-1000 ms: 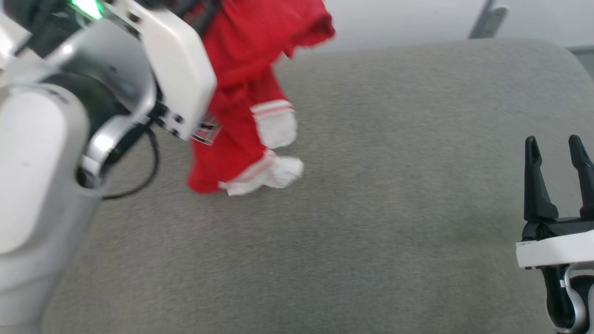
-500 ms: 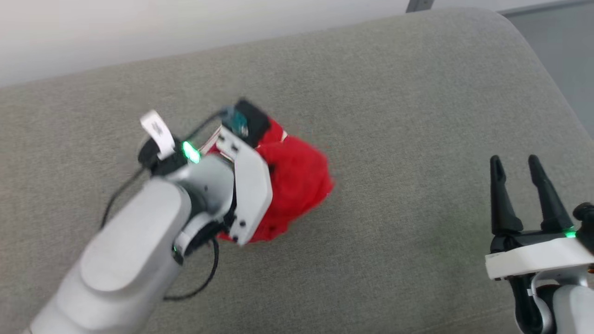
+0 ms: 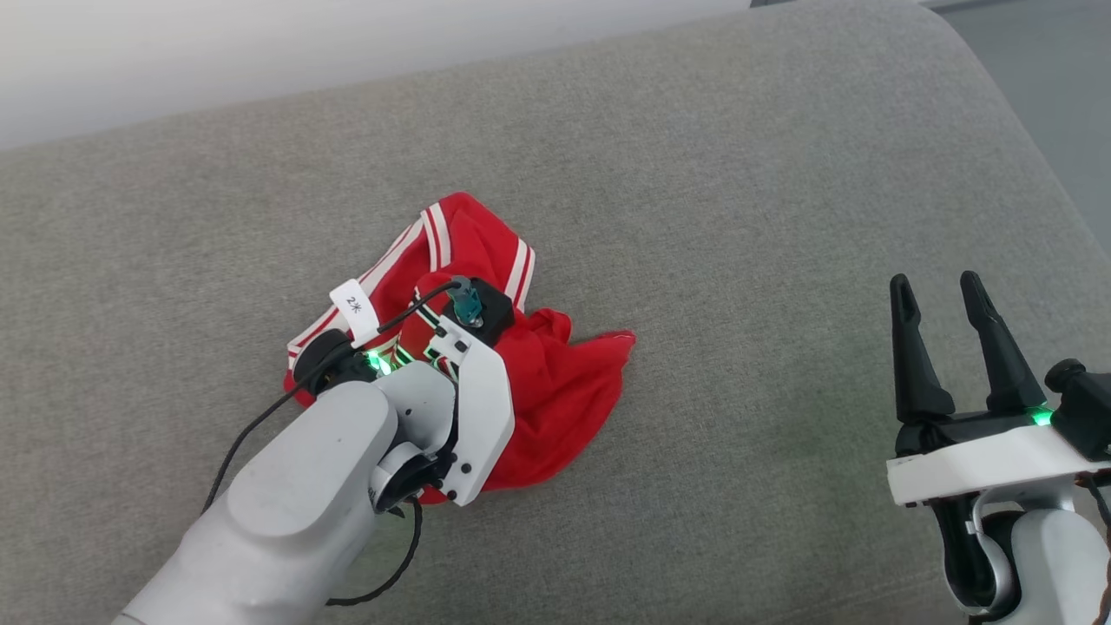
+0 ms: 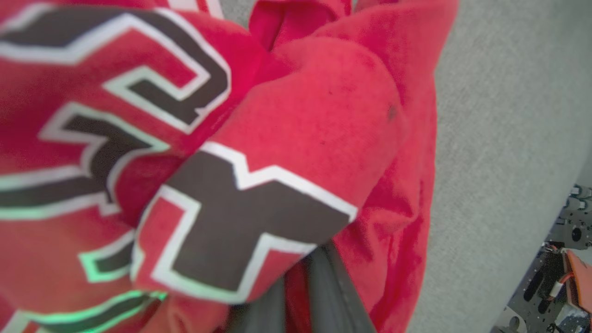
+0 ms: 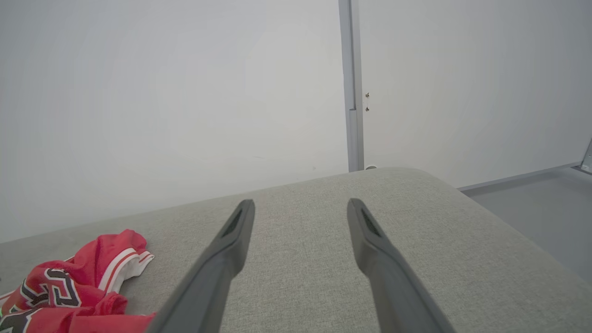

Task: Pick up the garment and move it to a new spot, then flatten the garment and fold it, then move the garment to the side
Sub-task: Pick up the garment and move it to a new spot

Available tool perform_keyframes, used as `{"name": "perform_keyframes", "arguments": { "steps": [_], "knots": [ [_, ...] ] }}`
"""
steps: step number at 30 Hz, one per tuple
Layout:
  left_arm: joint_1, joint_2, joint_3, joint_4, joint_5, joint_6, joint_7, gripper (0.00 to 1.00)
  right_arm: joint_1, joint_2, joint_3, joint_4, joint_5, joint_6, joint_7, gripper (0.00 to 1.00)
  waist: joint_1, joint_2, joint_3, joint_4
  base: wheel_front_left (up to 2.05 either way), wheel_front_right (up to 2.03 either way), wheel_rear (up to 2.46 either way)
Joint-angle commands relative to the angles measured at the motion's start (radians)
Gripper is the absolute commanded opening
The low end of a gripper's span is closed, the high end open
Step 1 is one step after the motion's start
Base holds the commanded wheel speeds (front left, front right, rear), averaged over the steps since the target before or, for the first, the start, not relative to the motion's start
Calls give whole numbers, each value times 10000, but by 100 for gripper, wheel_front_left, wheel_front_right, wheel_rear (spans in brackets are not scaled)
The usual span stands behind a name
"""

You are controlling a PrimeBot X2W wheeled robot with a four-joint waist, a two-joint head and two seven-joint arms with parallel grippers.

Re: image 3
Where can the grey fabric sofa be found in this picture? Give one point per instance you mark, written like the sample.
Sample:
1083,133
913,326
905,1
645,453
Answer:
738,217

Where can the red basketball jersey number 23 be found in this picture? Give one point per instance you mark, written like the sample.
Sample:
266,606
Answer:
555,391

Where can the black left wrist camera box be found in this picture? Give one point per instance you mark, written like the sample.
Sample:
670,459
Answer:
486,317

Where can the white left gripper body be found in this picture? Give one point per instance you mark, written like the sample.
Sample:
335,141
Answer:
486,408

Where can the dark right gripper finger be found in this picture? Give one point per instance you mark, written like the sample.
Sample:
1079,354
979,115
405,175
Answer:
1002,365
916,373

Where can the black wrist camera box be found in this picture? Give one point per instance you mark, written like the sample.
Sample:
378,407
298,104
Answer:
486,317
1085,408

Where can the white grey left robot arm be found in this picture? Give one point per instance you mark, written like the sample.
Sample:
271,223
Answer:
295,512

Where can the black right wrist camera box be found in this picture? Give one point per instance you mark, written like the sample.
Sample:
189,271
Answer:
1085,408

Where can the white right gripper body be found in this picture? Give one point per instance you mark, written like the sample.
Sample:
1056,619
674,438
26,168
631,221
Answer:
981,460

